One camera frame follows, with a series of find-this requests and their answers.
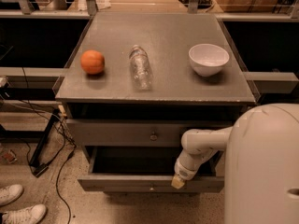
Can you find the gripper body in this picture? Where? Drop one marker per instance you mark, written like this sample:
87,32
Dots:
182,172

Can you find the grey drawer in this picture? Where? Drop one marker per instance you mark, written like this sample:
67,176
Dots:
145,169
134,133

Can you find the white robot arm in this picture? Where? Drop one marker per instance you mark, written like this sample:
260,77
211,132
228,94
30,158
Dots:
261,181

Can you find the grey top drawer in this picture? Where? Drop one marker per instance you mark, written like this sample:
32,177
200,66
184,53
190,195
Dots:
134,133

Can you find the grey drawer cabinet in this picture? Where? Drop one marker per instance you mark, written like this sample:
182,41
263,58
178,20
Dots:
177,93

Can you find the clear plastic water bottle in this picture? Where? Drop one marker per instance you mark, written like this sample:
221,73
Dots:
140,68

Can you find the white ceramic bowl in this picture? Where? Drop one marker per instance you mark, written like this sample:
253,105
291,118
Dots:
208,60

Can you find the black metal stand leg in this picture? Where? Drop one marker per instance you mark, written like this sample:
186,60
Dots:
41,168

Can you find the white sneaker lower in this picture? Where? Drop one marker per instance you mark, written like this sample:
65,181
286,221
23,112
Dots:
29,215

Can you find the white sneaker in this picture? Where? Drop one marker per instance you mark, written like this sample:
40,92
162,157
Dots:
9,194
29,215

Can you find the orange ball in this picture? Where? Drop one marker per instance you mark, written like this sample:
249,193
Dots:
92,62

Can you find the white sneaker upper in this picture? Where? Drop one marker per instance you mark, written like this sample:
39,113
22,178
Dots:
9,194

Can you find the small red floor object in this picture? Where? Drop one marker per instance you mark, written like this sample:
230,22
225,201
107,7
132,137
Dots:
9,156

